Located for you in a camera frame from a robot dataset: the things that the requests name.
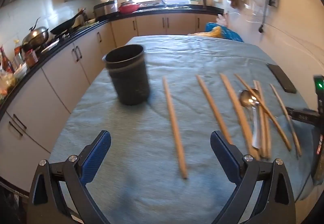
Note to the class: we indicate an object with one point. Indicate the beige lower cabinets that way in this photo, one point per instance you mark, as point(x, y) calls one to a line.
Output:
point(63, 79)

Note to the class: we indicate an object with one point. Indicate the black gas stove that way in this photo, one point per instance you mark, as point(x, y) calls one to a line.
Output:
point(58, 40)

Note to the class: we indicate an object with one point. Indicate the black wok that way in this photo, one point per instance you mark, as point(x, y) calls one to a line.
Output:
point(64, 26)

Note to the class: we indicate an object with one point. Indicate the oil bottle with yellow cap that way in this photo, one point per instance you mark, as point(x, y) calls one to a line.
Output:
point(18, 53)

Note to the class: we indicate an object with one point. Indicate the metal spoon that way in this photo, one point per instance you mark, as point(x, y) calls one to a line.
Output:
point(246, 98)

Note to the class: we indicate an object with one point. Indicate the blue plastic bag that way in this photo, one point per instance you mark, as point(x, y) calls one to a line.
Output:
point(230, 34)

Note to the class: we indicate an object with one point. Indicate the black kitchen countertop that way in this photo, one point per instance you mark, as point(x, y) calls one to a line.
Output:
point(177, 10)

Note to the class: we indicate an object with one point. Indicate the blue-grey tablecloth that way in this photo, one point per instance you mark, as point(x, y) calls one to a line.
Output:
point(141, 137)

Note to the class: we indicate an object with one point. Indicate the red pot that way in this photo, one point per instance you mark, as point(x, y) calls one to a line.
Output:
point(129, 8)

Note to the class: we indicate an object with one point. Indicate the silver rice cooker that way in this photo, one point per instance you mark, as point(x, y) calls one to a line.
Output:
point(106, 8)

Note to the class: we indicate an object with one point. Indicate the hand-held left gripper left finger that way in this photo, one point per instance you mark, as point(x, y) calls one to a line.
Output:
point(97, 155)

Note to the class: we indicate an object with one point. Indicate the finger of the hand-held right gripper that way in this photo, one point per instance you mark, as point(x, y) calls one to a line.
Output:
point(303, 116)

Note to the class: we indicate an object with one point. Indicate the small white bowl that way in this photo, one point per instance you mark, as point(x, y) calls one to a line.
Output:
point(20, 70)

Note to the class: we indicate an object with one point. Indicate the pink plastic bag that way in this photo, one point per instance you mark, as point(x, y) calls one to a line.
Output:
point(222, 21)

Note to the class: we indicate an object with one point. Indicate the clear bag of vegetables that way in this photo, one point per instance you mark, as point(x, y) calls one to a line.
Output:
point(6, 84)

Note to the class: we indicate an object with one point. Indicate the black smartphone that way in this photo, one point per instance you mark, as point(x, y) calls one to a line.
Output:
point(281, 77)

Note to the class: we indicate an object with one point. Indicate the steel sink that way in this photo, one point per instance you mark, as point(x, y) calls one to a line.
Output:
point(151, 5)

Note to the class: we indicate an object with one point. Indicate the red jar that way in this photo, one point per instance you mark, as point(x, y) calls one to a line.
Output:
point(31, 58)

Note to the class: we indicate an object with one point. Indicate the yellow plastic bag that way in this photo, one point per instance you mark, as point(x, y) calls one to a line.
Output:
point(212, 32)

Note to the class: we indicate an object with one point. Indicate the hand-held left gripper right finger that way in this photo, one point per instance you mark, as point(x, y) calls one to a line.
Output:
point(225, 155)

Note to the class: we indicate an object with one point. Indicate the black utensil holder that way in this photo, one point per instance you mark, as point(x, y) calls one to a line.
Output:
point(129, 79)

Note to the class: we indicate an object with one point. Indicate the steel pot with lid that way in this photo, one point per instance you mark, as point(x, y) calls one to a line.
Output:
point(35, 35)

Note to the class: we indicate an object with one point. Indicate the dark sauce bottle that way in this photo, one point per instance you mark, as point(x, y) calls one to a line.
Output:
point(6, 60)

